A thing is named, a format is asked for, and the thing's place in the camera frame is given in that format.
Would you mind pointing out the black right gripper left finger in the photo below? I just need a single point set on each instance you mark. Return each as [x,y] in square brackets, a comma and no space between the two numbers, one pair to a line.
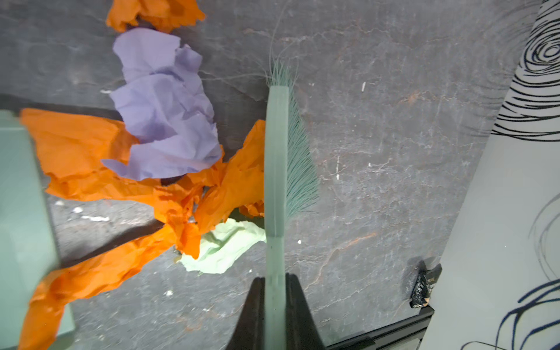
[249,330]

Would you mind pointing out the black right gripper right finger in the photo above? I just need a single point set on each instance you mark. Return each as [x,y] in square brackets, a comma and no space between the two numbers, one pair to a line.
[301,330]

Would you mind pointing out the green hand broom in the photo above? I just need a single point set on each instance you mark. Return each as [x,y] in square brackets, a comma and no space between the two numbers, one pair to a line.
[291,186]

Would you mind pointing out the green plastic dustpan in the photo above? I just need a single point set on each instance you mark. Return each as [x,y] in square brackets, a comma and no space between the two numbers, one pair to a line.
[28,248]

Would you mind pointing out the black small wrapper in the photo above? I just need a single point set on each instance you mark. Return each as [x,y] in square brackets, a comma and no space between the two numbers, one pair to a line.
[424,285]

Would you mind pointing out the orange crumpled paper scrap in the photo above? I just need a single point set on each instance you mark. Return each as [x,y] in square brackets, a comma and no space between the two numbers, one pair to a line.
[235,184]

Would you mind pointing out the orange front paper scrap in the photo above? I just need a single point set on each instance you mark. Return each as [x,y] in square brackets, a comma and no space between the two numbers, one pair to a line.
[87,279]

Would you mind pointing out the purple far right scrap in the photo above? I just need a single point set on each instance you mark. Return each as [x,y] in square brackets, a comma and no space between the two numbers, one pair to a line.
[164,106]

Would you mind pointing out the orange far paper scrap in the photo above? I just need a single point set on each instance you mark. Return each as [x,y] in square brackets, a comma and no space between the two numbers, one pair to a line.
[163,15]

